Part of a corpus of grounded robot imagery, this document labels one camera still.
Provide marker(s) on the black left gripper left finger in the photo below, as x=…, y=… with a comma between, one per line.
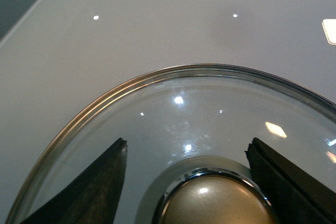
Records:
x=93, y=196

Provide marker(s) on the white square coaster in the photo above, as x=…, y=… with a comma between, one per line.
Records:
x=329, y=28

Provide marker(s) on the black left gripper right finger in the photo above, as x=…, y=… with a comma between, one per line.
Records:
x=295, y=196

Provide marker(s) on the glass pot lid with knob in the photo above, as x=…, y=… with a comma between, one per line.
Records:
x=187, y=130

